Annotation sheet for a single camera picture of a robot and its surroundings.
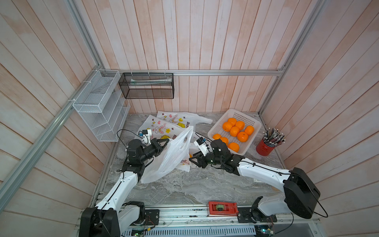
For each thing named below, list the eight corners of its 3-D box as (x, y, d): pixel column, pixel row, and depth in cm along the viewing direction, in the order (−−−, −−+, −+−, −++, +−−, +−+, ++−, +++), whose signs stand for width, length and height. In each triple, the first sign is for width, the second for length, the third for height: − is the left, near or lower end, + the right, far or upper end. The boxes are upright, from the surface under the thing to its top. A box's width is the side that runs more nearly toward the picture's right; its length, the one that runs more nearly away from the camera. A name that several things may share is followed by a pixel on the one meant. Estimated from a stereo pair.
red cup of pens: (257, 157, 98) (269, 142, 83) (252, 143, 105) (263, 127, 90) (272, 157, 98) (287, 142, 83) (266, 143, 105) (279, 127, 90)
